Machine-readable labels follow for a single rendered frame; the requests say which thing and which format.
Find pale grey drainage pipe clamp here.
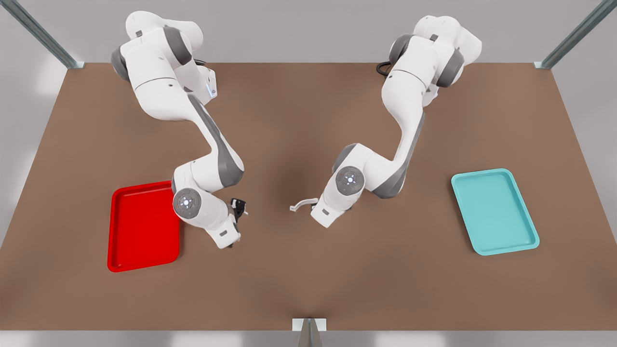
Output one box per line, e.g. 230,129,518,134
289,197,319,212

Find red rectangular tray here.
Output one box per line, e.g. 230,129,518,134
107,180,181,273

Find teal rectangular tray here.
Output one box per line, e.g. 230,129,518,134
451,168,540,256

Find silver frame post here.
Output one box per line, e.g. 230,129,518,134
292,318,327,347
533,0,617,70
0,0,85,69

